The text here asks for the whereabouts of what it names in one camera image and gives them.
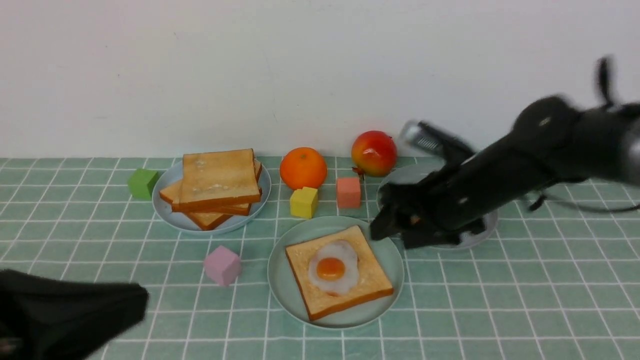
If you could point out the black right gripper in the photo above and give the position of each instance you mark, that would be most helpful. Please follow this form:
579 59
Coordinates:
445 204

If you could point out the fried egg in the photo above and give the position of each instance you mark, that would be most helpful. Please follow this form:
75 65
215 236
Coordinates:
333 269

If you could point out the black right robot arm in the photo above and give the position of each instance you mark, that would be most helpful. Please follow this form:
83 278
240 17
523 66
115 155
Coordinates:
550 142

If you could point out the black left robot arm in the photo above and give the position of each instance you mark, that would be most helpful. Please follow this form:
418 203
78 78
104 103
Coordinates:
47 319

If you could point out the red pomegranate fruit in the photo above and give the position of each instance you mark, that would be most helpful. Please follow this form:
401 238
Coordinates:
374 154

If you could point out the salmon orange cube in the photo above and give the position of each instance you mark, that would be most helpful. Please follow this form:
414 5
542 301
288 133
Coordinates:
348 192

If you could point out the yellow cube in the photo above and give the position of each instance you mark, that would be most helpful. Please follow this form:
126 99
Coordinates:
303 202

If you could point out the orange fruit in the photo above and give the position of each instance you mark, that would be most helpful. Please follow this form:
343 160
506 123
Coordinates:
303 167

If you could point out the green round plate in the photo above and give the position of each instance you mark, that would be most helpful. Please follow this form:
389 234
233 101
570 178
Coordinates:
285 289

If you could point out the green checkered tablecloth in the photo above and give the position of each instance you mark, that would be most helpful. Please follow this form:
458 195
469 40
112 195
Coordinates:
554 284

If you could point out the pink cube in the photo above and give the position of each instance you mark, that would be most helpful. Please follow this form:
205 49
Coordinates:
223 266

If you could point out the grey plate with toast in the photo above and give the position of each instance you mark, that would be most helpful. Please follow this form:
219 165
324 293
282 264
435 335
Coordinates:
181 222

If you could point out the green cube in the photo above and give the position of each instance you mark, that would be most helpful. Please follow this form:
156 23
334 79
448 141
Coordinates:
142 182

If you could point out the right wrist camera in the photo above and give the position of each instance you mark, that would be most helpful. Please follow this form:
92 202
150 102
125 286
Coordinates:
425 137

